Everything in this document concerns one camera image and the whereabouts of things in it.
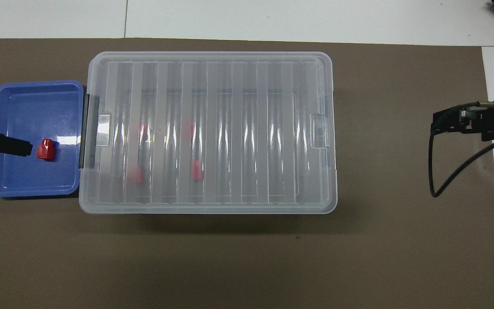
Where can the red block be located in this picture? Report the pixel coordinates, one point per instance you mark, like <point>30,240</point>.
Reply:
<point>45,150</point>
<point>195,170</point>
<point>137,174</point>

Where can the clear ribbed box lid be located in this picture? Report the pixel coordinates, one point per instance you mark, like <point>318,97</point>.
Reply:
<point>247,128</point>

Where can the blue plastic tray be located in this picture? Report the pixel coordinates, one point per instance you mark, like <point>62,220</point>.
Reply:
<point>37,111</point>

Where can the clear plastic storage box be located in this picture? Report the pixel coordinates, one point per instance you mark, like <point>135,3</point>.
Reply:
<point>230,92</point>

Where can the brown table mat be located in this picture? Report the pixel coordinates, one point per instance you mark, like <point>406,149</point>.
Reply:
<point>247,266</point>

